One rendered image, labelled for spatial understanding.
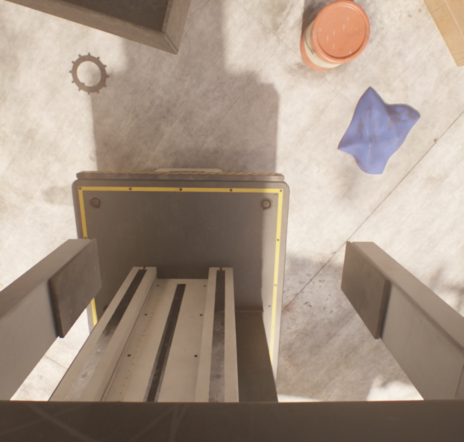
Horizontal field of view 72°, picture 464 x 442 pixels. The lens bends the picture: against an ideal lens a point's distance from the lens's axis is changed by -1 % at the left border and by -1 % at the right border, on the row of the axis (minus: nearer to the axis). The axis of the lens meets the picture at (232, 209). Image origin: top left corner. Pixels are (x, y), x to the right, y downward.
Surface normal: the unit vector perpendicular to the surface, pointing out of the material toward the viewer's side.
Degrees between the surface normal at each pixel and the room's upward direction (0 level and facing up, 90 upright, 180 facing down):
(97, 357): 90
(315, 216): 0
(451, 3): 0
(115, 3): 0
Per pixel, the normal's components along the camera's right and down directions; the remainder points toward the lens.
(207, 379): 0.02, -0.96
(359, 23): 0.02, 0.27
